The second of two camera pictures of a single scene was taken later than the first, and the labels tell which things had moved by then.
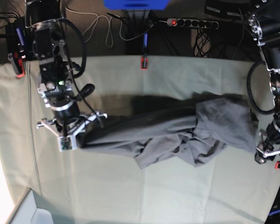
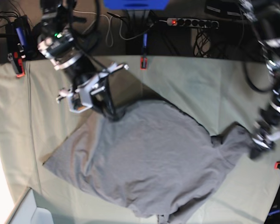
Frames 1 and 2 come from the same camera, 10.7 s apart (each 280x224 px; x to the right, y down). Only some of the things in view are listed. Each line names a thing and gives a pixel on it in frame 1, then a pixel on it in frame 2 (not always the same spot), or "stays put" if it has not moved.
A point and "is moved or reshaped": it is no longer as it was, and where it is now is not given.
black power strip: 193,23 stays put
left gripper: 62,116 -> 83,71
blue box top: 136,4 stays put
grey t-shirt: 157,128 is moved or reshaped
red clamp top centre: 144,59 stays put
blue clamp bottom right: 278,211 stays put
